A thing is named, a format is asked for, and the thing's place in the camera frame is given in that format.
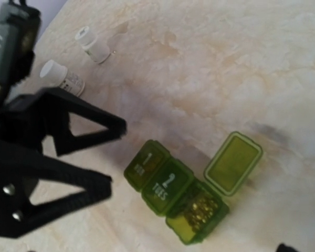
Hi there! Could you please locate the white pill bottle front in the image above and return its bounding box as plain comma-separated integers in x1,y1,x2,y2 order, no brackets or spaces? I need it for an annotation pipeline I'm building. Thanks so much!
39,60,85,97

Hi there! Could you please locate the white pill bottle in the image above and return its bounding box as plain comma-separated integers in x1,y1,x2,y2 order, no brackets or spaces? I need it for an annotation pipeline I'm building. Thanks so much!
75,26,111,64
39,60,85,97

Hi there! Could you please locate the green weekly pill organizer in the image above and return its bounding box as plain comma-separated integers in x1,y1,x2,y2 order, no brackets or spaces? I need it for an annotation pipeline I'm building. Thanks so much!
124,131,263,245

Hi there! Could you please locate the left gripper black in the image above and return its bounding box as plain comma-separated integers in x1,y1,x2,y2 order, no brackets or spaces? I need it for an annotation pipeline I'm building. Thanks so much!
0,88,128,239

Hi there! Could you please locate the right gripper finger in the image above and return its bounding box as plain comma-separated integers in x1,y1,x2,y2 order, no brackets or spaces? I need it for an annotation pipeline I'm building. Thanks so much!
276,243,298,252

